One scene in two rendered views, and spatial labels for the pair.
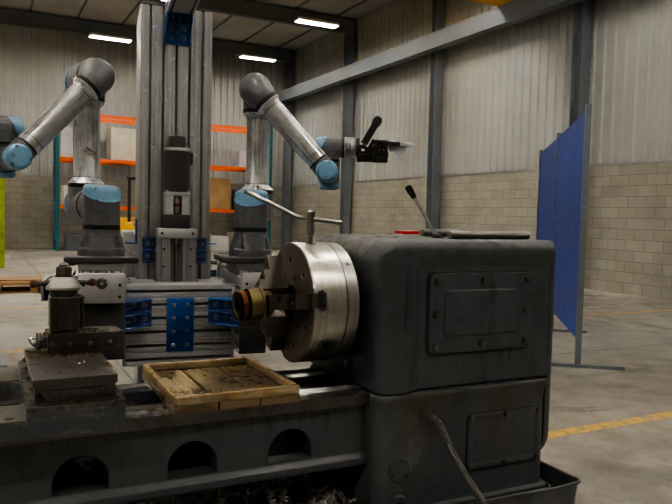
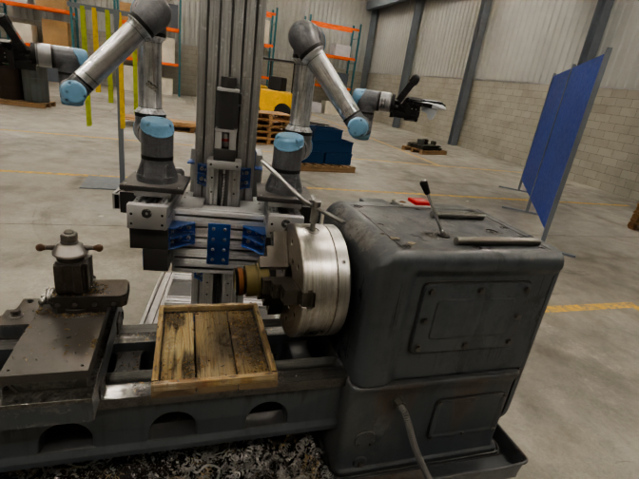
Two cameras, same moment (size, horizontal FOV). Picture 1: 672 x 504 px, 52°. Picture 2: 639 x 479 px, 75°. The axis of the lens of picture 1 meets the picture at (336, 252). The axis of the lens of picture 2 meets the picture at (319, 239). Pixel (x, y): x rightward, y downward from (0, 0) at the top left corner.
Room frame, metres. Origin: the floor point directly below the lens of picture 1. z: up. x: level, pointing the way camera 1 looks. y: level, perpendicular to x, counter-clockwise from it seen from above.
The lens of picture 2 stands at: (0.76, -0.08, 1.60)
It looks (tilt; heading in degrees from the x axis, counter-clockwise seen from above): 21 degrees down; 7
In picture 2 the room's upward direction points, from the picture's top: 8 degrees clockwise
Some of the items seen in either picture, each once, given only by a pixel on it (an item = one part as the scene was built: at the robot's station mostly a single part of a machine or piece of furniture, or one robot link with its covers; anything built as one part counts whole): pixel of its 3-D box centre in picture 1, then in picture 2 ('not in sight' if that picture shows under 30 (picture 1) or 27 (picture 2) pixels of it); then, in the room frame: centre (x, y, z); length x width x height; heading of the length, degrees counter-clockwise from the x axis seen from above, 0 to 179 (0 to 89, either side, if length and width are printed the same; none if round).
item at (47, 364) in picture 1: (64, 366); (68, 325); (1.56, 0.62, 0.95); 0.43 x 0.17 x 0.05; 27
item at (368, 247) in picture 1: (428, 302); (424, 280); (2.01, -0.28, 1.06); 0.59 x 0.48 x 0.39; 117
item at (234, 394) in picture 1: (216, 381); (213, 342); (1.70, 0.29, 0.89); 0.36 x 0.30 x 0.04; 27
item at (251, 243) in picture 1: (250, 241); (284, 179); (2.40, 0.30, 1.21); 0.15 x 0.15 x 0.10
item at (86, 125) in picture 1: (86, 142); (149, 75); (2.34, 0.86, 1.54); 0.15 x 0.12 x 0.55; 41
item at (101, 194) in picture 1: (101, 204); (157, 136); (2.24, 0.77, 1.33); 0.13 x 0.12 x 0.14; 41
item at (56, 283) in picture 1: (63, 282); (69, 247); (1.61, 0.64, 1.13); 0.08 x 0.08 x 0.03
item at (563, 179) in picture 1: (555, 232); (549, 143); (8.11, -2.59, 1.18); 4.12 x 0.80 x 2.35; 169
